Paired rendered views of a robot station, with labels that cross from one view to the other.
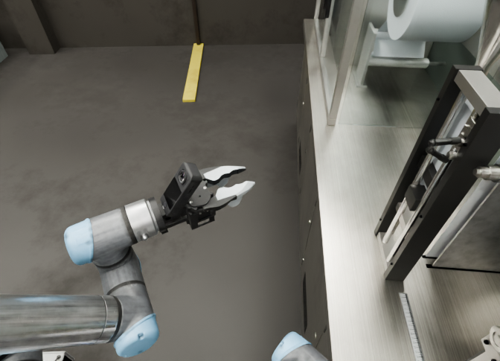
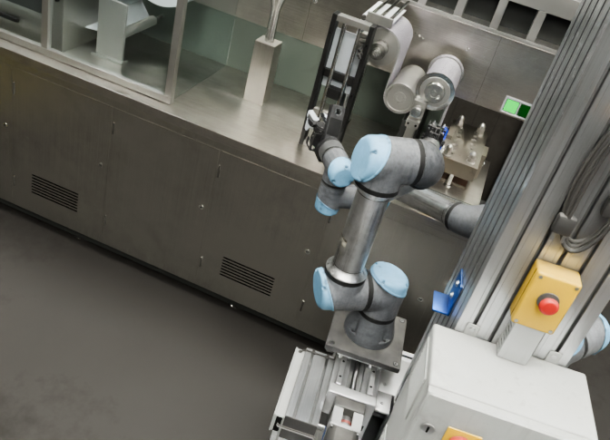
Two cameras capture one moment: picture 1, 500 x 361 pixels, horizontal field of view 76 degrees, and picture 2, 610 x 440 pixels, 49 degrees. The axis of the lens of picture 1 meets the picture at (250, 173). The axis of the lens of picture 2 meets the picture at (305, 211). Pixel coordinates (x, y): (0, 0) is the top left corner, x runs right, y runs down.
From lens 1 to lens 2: 2.02 m
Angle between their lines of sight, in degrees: 63
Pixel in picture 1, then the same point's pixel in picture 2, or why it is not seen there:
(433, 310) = not seen: hidden behind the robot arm
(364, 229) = (295, 145)
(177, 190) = (338, 122)
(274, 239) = (122, 294)
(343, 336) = not seen: hidden behind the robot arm
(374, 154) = (225, 106)
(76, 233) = (346, 162)
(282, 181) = (35, 247)
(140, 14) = not seen: outside the picture
